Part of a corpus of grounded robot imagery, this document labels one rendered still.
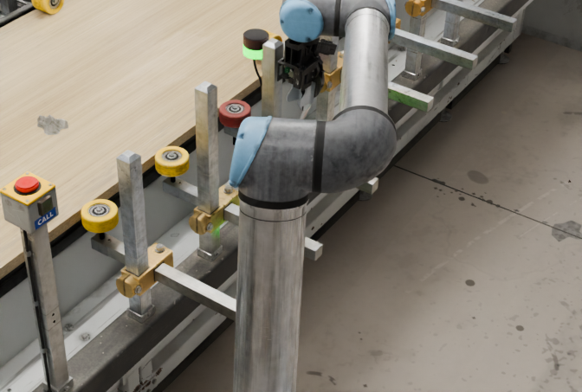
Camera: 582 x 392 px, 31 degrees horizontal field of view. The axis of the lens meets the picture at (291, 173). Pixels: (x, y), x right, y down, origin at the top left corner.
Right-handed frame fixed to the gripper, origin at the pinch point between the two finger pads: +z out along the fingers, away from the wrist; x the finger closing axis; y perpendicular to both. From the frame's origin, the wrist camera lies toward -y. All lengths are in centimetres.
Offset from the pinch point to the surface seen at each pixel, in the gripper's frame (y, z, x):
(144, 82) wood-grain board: 2.2, 10.8, -48.0
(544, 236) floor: -111, 100, 33
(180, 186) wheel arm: 24.3, 17.9, -18.6
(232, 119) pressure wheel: 2.2, 11.0, -19.6
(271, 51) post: 4.8, -14.1, -6.9
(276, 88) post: 3.6, -3.9, -5.9
